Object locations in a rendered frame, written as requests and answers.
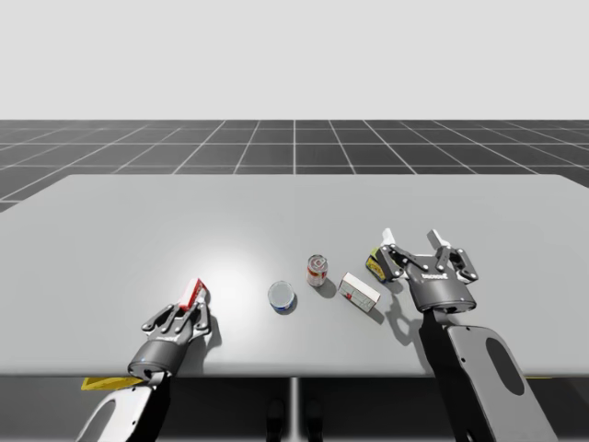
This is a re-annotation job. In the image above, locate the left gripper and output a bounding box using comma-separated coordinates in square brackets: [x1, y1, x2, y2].
[127, 299, 213, 381]

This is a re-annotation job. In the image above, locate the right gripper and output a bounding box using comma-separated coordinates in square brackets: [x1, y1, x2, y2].
[376, 227, 480, 315]

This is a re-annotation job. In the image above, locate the green and blue rectangular can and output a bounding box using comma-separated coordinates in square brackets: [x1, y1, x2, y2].
[364, 248, 392, 282]

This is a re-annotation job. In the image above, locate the red and white carton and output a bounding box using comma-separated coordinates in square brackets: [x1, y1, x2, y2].
[337, 271, 382, 315]

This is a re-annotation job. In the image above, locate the red and white can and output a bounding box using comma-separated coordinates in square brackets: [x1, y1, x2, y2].
[306, 254, 330, 288]

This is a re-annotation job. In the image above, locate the blue flat can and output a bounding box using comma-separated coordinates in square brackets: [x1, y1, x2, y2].
[267, 280, 298, 316]

